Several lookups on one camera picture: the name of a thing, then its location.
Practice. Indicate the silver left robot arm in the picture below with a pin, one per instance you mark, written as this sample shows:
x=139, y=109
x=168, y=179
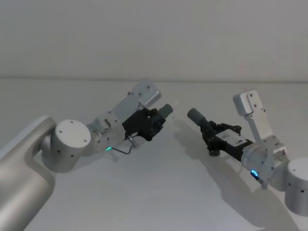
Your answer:
x=69, y=142

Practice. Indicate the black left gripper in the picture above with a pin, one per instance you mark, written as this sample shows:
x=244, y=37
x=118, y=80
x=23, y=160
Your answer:
x=139, y=124

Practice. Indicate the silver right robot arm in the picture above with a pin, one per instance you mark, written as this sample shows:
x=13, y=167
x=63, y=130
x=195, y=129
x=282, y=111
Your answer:
x=298, y=178

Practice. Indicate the white table cloth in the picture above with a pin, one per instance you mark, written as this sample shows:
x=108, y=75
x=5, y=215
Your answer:
x=154, y=192

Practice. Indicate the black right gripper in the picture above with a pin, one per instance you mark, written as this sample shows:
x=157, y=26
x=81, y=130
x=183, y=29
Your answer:
x=231, y=143

